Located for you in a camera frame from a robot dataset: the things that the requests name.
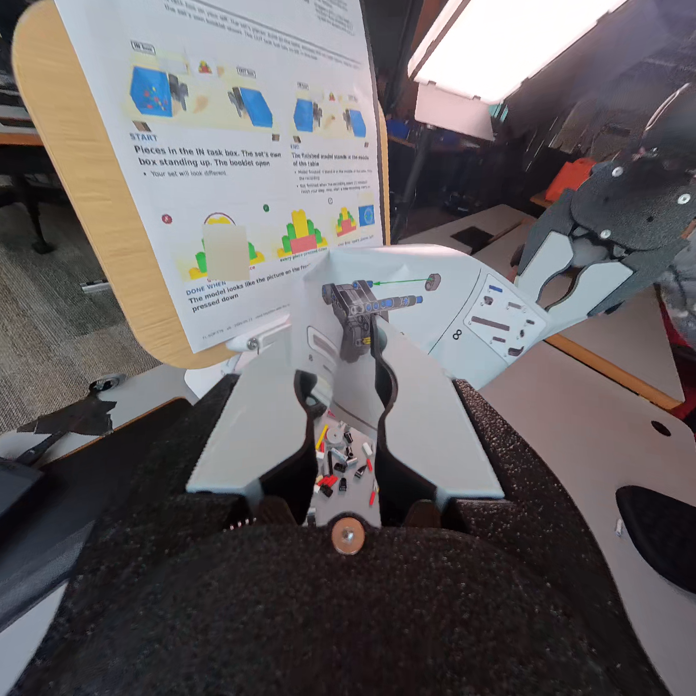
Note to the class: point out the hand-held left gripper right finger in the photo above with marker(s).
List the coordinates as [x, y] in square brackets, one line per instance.
[435, 435]

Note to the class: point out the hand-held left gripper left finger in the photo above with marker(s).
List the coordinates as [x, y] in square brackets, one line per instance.
[255, 435]

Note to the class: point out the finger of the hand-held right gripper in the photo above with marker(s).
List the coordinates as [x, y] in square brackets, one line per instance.
[598, 288]
[544, 266]

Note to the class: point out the building instruction booklet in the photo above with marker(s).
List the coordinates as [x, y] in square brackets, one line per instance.
[435, 304]

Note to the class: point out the person's right forearm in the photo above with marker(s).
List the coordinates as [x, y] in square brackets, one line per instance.
[682, 283]

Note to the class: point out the neighbouring white desk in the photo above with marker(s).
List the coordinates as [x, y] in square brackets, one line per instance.
[489, 228]
[625, 337]

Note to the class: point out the white stand base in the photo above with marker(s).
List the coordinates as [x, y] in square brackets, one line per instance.
[206, 380]

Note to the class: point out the pile of mixed brick pieces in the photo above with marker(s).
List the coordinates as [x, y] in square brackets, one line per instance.
[331, 462]

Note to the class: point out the orange object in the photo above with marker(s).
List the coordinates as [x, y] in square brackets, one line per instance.
[568, 182]

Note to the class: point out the black tape patch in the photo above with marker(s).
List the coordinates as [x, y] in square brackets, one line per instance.
[76, 418]

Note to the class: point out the ceiling light panel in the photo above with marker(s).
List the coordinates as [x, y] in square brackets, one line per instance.
[516, 43]

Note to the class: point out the black oval pad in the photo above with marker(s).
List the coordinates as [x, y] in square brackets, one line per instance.
[658, 533]

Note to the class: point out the light wooden poster board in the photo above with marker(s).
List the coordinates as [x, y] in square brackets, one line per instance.
[81, 190]

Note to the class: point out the white instruction poster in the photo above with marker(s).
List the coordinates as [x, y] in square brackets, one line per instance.
[244, 109]

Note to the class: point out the white booklet bracket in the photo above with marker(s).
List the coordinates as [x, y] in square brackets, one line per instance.
[255, 342]

